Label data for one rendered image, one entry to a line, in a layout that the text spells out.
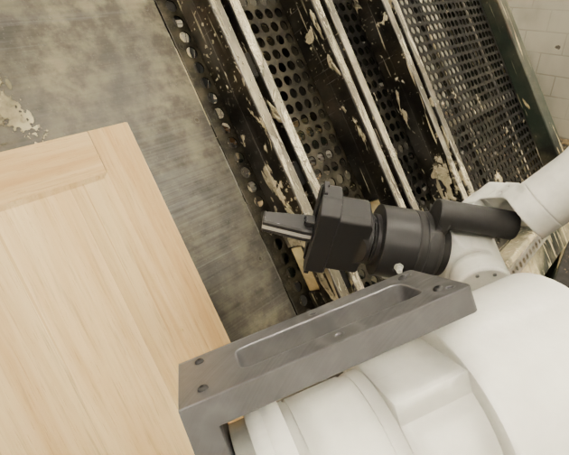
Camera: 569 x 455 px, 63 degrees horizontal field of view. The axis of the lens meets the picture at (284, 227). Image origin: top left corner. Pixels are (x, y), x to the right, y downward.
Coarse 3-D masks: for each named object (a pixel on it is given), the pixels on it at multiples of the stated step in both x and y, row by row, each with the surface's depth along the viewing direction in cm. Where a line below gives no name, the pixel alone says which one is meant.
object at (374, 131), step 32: (288, 0) 87; (320, 0) 87; (320, 32) 85; (320, 64) 88; (352, 64) 88; (352, 96) 86; (352, 128) 88; (384, 128) 90; (352, 160) 91; (384, 160) 88; (384, 192) 89
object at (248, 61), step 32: (192, 0) 71; (224, 0) 72; (192, 32) 74; (224, 32) 69; (224, 64) 71; (256, 64) 72; (224, 96) 74; (256, 96) 70; (256, 128) 72; (288, 128) 73; (256, 160) 75; (288, 160) 72; (288, 192) 72; (320, 288) 75; (352, 288) 76
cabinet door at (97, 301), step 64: (128, 128) 62; (0, 192) 51; (64, 192) 55; (128, 192) 60; (0, 256) 50; (64, 256) 54; (128, 256) 59; (0, 320) 49; (64, 320) 53; (128, 320) 57; (192, 320) 62; (0, 384) 48; (64, 384) 51; (128, 384) 56; (0, 448) 46; (64, 448) 50; (128, 448) 54
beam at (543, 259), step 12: (528, 228) 132; (564, 228) 142; (516, 240) 127; (528, 240) 125; (552, 240) 135; (564, 240) 141; (504, 252) 122; (516, 252) 119; (540, 252) 128; (552, 252) 133; (528, 264) 122; (540, 264) 126; (552, 264) 132
